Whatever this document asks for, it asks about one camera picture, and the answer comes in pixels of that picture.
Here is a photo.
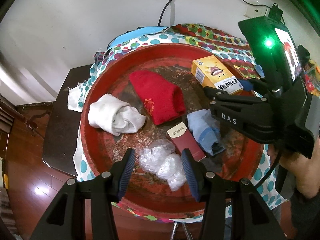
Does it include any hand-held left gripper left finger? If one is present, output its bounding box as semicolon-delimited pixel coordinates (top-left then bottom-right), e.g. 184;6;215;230
30;148;136;240

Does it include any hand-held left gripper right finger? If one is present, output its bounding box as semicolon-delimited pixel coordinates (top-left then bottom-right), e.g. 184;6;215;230
181;149;287;240

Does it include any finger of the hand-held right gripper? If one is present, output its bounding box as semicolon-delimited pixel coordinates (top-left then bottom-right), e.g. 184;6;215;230
203;78;272;101
209;99;273;143

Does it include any clear plastic bag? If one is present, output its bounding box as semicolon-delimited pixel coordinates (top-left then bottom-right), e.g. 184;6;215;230
138;139;188;191

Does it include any yellow medicine box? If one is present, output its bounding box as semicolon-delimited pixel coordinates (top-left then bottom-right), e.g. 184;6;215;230
191;55;244;96

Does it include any maroon cosmetic box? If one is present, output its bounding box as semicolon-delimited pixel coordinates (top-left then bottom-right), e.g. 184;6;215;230
166;122;207;162

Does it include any round red tray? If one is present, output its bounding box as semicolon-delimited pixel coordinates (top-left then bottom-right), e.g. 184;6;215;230
80;43;265;221

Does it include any light blue sock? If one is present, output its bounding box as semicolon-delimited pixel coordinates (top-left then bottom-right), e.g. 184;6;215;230
187;109;226;156

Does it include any white sock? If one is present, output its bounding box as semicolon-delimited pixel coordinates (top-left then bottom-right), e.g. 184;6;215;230
88;93;147;137

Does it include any red sock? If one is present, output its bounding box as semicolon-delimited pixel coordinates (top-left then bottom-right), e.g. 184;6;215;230
129;70;186;126

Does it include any person's right forearm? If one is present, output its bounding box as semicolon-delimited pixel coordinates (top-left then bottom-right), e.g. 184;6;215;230
289;185;320;240

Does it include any person's right hand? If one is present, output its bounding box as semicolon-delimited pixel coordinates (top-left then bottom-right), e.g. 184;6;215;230
267;134;320;198

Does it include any red snack packet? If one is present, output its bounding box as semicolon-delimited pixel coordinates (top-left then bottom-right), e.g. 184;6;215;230
303;72;317;93

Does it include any polka dot tablecloth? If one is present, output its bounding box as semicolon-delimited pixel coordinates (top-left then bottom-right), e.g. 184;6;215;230
68;23;291;223

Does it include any chrome stool base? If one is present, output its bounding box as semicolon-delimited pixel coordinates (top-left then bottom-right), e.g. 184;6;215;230
172;221;191;240

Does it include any yellow plush duck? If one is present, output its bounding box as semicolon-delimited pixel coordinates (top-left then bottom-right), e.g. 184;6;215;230
309;59;320;73

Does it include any black power adapter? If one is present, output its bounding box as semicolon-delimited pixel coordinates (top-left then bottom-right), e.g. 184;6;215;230
268;3;285;21

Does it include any dark wooden side table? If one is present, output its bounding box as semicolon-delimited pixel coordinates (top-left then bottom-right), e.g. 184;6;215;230
42;64;97;178

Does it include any light blue cloth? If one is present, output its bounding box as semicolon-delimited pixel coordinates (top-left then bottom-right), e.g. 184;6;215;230
107;26;169;49

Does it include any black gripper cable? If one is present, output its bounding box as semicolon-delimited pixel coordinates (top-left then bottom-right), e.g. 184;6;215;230
225;152;282;208

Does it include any white coaxial wall plate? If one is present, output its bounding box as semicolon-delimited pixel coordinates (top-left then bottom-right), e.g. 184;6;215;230
244;4;271;18

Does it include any thin black hanging cable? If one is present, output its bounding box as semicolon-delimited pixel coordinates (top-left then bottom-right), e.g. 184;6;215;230
157;0;175;27

